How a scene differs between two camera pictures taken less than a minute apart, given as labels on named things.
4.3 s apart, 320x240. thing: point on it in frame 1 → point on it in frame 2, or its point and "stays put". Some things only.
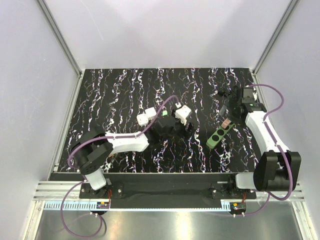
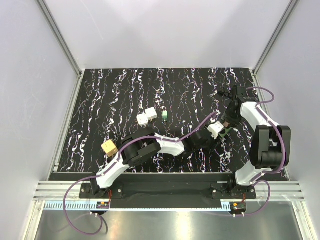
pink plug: [225, 123] stays put
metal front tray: [73, 220] stays put
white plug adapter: [142, 119] stays put
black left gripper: [190, 128] → [212, 143]
